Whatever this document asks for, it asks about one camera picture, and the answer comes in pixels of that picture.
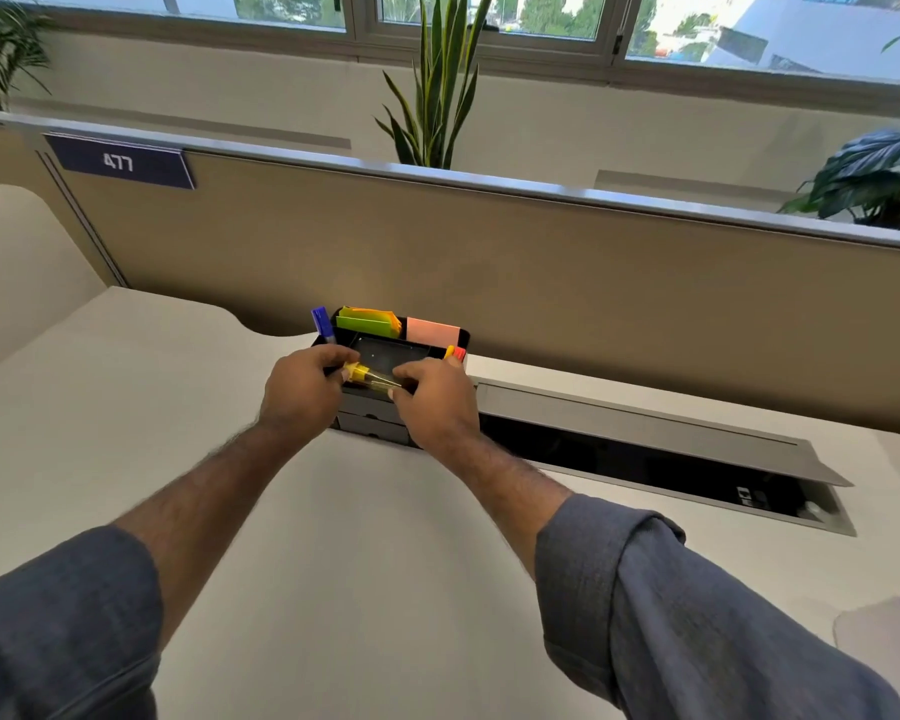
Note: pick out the person's right hand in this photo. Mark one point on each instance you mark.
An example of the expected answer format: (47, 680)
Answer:
(439, 404)

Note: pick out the person's left hand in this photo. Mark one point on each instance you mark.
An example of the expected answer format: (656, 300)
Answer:
(298, 393)

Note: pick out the person's left thumb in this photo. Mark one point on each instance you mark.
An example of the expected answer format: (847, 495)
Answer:
(337, 356)

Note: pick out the person's right thumb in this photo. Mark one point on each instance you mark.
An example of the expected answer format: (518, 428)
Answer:
(411, 377)

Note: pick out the yellow highlighter pen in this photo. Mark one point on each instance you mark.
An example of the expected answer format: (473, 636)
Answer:
(369, 377)

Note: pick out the person's left forearm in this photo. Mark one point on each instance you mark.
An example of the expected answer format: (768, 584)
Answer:
(210, 502)

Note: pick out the person's right forearm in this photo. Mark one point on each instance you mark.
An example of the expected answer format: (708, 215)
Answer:
(499, 487)

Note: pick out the blue marker pen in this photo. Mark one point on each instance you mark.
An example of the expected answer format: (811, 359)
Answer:
(322, 325)

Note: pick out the black desk organizer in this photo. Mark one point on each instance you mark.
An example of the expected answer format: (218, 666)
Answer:
(375, 352)

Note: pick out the green sticky notes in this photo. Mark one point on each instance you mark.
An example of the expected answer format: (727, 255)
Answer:
(367, 319)

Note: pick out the pink sticky notes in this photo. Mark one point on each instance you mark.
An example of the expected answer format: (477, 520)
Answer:
(430, 331)

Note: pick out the red-orange highlighter pen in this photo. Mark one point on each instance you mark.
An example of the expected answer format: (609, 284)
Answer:
(457, 354)

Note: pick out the orange sticky notes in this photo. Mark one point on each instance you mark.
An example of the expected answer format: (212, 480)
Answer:
(396, 323)

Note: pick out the beige desk partition panel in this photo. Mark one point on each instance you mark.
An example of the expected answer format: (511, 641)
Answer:
(495, 292)

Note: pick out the tall snake plant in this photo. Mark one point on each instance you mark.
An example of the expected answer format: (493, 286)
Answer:
(436, 89)

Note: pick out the blue desk number sign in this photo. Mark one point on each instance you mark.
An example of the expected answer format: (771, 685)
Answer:
(124, 161)

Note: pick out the grey right shirt sleeve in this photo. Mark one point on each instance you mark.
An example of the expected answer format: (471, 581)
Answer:
(690, 629)

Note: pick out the grey shirt sleeve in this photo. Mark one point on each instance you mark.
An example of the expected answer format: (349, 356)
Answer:
(690, 629)
(60, 629)

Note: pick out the grey left shirt sleeve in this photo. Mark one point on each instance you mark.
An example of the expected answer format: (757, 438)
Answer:
(60, 629)

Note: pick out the palm plant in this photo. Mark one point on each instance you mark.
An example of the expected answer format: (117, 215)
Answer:
(0, 48)

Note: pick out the broad-leaf green plant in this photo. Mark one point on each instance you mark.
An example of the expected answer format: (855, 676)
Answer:
(874, 176)

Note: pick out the clear plastic bag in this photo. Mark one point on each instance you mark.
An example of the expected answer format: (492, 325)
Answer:
(881, 637)

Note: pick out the grey window frame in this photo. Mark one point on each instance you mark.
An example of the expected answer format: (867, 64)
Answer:
(495, 37)

